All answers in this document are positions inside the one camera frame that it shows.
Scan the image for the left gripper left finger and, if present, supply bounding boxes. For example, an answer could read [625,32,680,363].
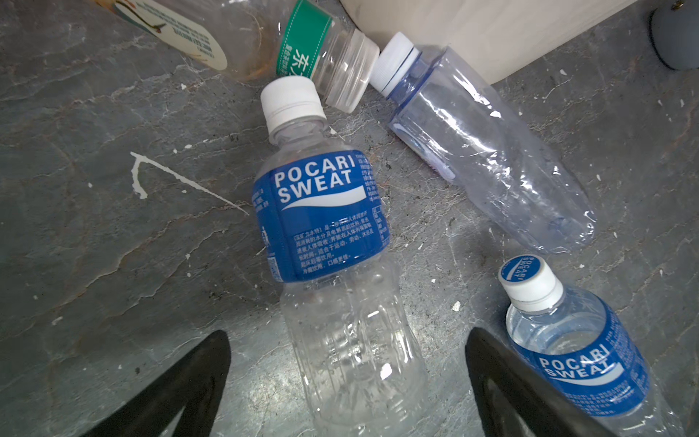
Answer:
[86,330,231,436]

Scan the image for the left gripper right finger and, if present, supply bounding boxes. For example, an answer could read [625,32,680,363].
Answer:
[465,328,613,436]

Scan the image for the Pocari Sweat bottle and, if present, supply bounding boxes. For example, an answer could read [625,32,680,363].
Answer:
[498,254,686,436]

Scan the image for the Pocari Sweat bottle label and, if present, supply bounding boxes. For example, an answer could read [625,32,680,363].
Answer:
[252,76,428,436]

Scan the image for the long clear blue-tint bottle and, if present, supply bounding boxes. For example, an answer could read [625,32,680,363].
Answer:
[371,32,596,254]

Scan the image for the green label square clear bottle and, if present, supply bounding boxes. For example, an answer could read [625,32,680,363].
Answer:
[100,0,380,113]

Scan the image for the cream ribbed trash bin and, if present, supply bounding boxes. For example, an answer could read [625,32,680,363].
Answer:
[341,0,633,84]

